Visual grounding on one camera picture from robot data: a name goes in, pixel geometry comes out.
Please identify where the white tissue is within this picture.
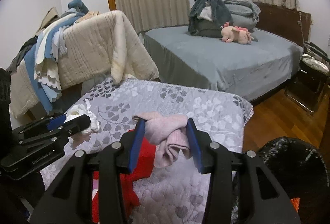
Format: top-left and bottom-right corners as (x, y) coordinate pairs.
(64, 99), (101, 142)

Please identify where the red cloth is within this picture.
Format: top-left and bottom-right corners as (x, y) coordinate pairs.
(92, 129), (156, 223)

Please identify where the pink sock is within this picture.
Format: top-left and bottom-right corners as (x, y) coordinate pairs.
(133, 112), (191, 168)

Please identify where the orange spiky foam mat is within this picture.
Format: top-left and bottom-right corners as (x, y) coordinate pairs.
(290, 198), (300, 212)

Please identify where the pink face mask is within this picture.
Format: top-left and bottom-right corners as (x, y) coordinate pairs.
(92, 179), (99, 192)

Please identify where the black trash bag bin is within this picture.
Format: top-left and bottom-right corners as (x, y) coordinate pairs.
(230, 136), (330, 224)

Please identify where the blue white scalloped blanket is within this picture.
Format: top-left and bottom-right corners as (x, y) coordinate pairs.
(24, 0), (89, 113)

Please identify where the beige quilted blanket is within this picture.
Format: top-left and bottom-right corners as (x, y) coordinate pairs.
(9, 10), (159, 118)

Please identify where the dark grey clothes pile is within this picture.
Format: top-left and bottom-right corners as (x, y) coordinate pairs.
(6, 36), (38, 73)

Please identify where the grey floral quilted mattress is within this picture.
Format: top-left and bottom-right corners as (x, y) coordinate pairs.
(41, 78), (253, 223)

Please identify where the tan cloth on blanket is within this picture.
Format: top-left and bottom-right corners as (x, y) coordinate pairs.
(75, 11), (101, 24)

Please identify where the black folding chair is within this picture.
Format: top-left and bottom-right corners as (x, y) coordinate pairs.
(285, 39), (329, 114)

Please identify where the bed with grey-blue sheet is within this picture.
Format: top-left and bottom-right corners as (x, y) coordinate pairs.
(144, 26), (303, 101)

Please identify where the pink plush pig toy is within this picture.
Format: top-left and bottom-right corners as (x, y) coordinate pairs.
(221, 22), (258, 45)

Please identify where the dark teal fleece blanket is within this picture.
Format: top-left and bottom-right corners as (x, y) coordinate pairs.
(188, 0), (233, 35)

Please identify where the dark wooden headboard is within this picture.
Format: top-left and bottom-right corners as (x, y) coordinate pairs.
(256, 2), (312, 46)

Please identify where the folded grey duvet pile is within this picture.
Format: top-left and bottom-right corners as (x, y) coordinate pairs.
(223, 0), (261, 31)

